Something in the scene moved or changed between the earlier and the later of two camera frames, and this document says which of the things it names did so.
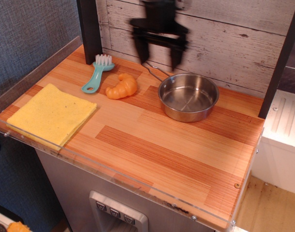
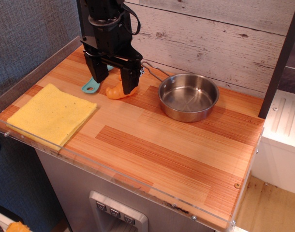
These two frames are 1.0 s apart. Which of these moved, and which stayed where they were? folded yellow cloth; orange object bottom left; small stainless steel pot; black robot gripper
Moved: black robot gripper
Stayed: orange object bottom left; small stainless steel pot; folded yellow cloth
